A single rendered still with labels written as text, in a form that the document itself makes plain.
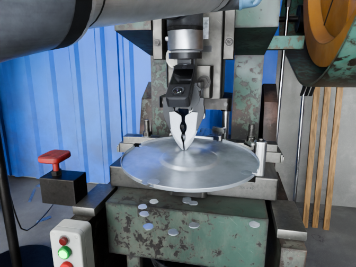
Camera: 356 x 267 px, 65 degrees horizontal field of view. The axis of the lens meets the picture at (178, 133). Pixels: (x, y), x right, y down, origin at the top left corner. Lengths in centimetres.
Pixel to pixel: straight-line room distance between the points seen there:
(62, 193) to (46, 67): 170
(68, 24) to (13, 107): 247
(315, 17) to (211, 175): 69
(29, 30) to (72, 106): 215
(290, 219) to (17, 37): 63
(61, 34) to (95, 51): 200
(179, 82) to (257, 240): 40
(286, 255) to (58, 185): 54
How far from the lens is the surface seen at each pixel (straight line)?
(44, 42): 19
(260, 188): 74
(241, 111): 101
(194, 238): 72
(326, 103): 183
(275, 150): 85
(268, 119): 109
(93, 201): 76
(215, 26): 75
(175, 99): 52
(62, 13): 18
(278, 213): 72
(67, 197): 76
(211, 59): 74
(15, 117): 266
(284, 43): 93
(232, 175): 54
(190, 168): 55
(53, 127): 242
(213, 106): 76
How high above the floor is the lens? 98
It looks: 14 degrees down
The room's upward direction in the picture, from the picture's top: straight up
